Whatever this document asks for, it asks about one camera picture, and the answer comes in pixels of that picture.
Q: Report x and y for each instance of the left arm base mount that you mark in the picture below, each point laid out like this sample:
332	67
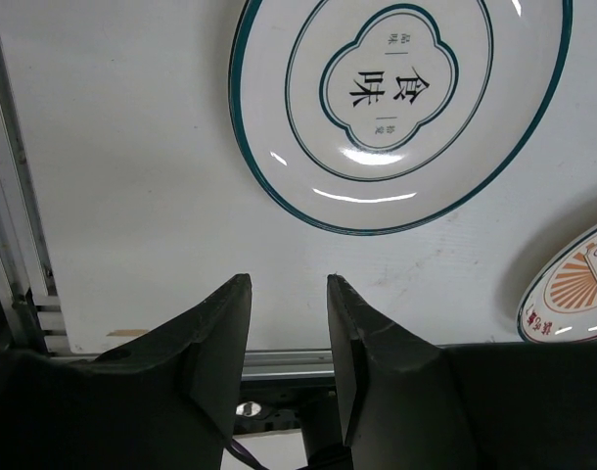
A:
309	405

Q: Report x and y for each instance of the green quatrefoil plate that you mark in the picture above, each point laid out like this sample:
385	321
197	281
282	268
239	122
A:
373	117

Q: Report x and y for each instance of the orange sunburst plate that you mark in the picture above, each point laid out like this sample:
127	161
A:
560	303

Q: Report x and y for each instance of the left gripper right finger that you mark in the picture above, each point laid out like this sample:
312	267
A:
405	403

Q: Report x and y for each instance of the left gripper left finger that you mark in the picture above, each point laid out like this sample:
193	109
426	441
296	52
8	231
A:
166	400

